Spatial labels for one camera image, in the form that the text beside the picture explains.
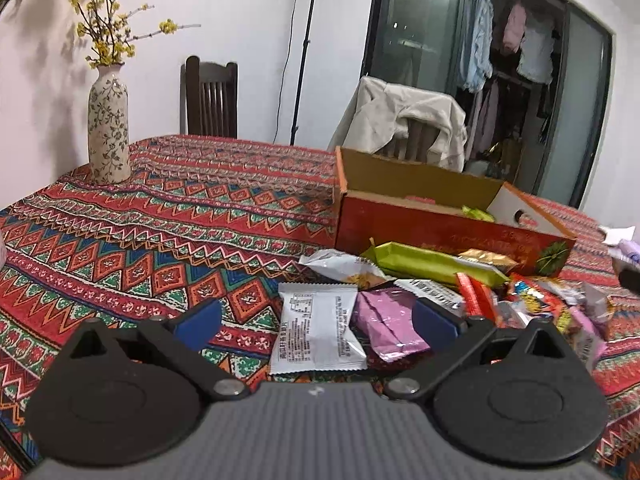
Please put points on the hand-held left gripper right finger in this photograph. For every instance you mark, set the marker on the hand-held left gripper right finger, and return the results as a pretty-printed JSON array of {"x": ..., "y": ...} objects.
[{"x": 434, "y": 321}]

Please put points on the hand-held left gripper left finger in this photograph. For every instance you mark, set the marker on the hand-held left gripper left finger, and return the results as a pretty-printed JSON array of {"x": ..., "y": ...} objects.
[{"x": 197, "y": 324}]

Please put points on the orange cardboard box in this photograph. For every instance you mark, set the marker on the orange cardboard box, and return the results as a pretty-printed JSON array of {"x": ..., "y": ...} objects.
[{"x": 400, "y": 230}]

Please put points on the orange blue snack packet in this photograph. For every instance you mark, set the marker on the orange blue snack packet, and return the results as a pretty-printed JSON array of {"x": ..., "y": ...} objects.
[{"x": 540, "y": 300}]

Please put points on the white barcode snack packet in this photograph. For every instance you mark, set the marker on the white barcode snack packet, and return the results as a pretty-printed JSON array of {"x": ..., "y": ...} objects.
[{"x": 432, "y": 292}]

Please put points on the red stick snack packet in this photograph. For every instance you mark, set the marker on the red stick snack packet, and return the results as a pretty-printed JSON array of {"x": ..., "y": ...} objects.
[{"x": 475, "y": 295}]

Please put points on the long green snack packet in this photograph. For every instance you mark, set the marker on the long green snack packet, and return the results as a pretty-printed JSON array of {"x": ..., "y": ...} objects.
[{"x": 425, "y": 260}]

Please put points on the gold snack packet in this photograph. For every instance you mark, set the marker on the gold snack packet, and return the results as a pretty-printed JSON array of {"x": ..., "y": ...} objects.
[{"x": 487, "y": 258}]

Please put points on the silver yellow snack packet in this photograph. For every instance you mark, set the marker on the silver yellow snack packet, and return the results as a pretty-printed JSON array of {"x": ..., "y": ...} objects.
[{"x": 340, "y": 265}]

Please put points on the small green snack packet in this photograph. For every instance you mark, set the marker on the small green snack packet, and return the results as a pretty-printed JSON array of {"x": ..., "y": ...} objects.
[{"x": 477, "y": 213}]

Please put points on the pale pink snack packet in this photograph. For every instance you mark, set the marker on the pale pink snack packet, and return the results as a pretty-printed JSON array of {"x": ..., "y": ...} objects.
[{"x": 585, "y": 335}]

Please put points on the wooden chair under jacket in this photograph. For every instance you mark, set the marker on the wooden chair under jacket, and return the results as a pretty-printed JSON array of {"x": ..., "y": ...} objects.
[{"x": 415, "y": 137}]

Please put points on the white tissue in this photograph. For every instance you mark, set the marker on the white tissue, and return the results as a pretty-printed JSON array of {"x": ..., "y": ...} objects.
[{"x": 617, "y": 235}]

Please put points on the purple object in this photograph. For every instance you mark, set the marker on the purple object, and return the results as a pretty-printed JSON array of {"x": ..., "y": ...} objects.
[{"x": 629, "y": 255}]

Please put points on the beige jacket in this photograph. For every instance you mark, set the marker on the beige jacket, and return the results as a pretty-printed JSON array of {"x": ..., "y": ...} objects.
[{"x": 390, "y": 115}]

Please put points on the long pale pink hanging clothes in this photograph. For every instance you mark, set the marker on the long pale pink hanging clothes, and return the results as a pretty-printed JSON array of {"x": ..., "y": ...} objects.
[{"x": 484, "y": 115}]

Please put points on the floral ceramic vase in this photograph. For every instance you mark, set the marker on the floral ceramic vase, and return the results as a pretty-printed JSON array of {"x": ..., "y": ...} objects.
[{"x": 108, "y": 125}]

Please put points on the dark wooden chair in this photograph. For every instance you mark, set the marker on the dark wooden chair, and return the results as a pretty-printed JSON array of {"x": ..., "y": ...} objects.
[{"x": 210, "y": 100}]

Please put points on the light blue hanging shirt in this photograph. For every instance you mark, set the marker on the light blue hanging shirt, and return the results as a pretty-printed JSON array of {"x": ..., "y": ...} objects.
[{"x": 477, "y": 40}]

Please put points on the studio light on black stand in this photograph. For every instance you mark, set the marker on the studio light on black stand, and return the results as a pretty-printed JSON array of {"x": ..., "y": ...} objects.
[{"x": 304, "y": 60}]

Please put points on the sliding glass door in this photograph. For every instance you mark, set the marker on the sliding glass door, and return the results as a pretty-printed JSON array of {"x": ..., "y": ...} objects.
[{"x": 420, "y": 35}]

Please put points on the white hanging garment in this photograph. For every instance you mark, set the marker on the white hanging garment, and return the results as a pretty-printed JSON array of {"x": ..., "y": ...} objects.
[{"x": 536, "y": 50}]

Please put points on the pink hanging garment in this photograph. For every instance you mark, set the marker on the pink hanging garment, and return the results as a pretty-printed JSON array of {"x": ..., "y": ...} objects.
[{"x": 515, "y": 30}]

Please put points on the yellow flower branches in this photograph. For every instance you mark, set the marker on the yellow flower branches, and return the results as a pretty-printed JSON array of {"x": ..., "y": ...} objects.
[{"x": 102, "y": 25}]

